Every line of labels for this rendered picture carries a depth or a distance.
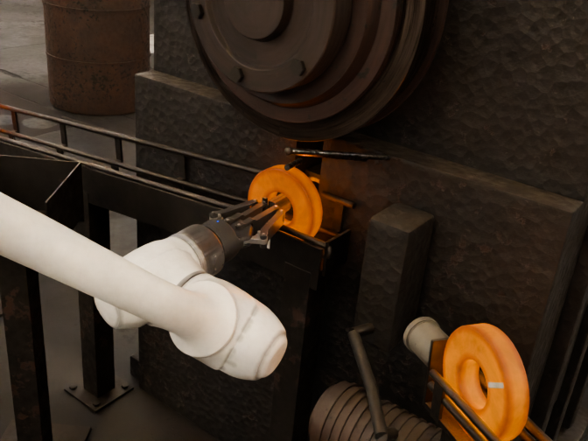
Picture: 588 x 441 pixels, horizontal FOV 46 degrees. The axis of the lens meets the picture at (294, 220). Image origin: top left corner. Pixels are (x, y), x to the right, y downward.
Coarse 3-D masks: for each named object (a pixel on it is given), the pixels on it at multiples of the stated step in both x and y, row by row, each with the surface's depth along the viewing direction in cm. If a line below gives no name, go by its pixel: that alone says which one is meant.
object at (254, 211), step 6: (264, 198) 125; (258, 204) 124; (264, 204) 124; (246, 210) 122; (252, 210) 122; (258, 210) 123; (234, 216) 119; (240, 216) 119; (246, 216) 121; (252, 216) 122; (228, 222) 117
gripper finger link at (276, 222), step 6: (282, 210) 122; (276, 216) 120; (282, 216) 121; (270, 222) 119; (276, 222) 120; (282, 222) 122; (264, 228) 117; (270, 228) 118; (276, 228) 120; (264, 234) 115; (270, 234) 118; (264, 246) 116
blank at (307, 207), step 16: (256, 176) 128; (272, 176) 126; (288, 176) 123; (304, 176) 124; (256, 192) 129; (272, 192) 127; (288, 192) 125; (304, 192) 122; (304, 208) 123; (320, 208) 124; (288, 224) 127; (304, 224) 124; (320, 224) 126
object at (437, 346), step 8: (432, 344) 97; (440, 344) 97; (432, 352) 97; (440, 352) 98; (432, 360) 98; (440, 360) 98; (432, 368) 98; (440, 368) 99; (424, 392) 100; (424, 400) 100
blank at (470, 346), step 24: (456, 336) 94; (480, 336) 88; (504, 336) 88; (456, 360) 94; (480, 360) 89; (504, 360) 85; (456, 384) 95; (504, 384) 84; (480, 408) 91; (504, 408) 84; (528, 408) 85; (480, 432) 90; (504, 432) 85
